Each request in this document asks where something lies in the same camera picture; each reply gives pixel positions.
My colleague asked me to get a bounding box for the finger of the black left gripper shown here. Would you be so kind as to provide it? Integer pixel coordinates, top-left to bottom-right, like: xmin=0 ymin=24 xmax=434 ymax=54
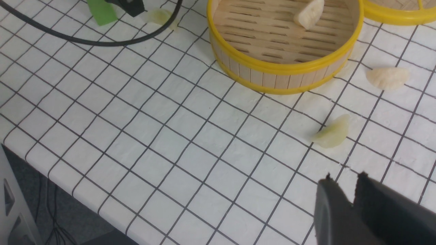
xmin=106 ymin=0 xmax=146 ymax=17

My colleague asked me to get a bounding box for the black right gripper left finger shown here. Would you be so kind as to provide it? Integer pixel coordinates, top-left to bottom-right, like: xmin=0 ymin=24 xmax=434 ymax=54
xmin=314 ymin=173 xmax=387 ymax=245

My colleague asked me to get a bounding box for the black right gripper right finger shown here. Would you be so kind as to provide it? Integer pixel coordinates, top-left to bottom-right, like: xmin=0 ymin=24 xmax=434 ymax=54
xmin=353 ymin=172 xmax=436 ymax=245

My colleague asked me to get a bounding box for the pale green dumpling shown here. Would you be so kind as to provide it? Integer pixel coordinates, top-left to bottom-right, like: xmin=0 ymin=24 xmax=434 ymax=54
xmin=311 ymin=114 xmax=350 ymax=148
xmin=140 ymin=8 xmax=173 ymax=26

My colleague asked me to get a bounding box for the white dumpling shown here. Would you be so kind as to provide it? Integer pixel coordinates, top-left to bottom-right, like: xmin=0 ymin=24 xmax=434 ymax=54
xmin=293 ymin=0 xmax=325 ymax=30
xmin=366 ymin=67 xmax=410 ymax=91

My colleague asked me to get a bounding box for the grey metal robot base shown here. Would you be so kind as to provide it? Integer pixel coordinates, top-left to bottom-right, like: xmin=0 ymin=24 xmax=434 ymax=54
xmin=0 ymin=146 xmax=43 ymax=245

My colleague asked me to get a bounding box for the bamboo steamer tray yellow rim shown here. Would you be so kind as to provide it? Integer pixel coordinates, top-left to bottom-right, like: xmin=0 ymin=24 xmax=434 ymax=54
xmin=206 ymin=0 xmax=364 ymax=95

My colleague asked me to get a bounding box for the bamboo steamer lid yellow rim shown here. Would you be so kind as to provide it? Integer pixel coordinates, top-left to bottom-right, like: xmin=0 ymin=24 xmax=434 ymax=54
xmin=363 ymin=0 xmax=436 ymax=26

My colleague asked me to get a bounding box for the green foam cube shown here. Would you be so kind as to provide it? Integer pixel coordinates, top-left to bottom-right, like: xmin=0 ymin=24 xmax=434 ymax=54
xmin=86 ymin=0 xmax=118 ymax=26

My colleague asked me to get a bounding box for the checked white tablecloth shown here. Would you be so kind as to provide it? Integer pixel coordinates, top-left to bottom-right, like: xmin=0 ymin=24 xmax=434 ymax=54
xmin=1 ymin=0 xmax=435 ymax=245

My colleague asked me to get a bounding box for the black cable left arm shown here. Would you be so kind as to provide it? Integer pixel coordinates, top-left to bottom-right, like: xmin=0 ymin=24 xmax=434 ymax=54
xmin=0 ymin=0 xmax=183 ymax=47

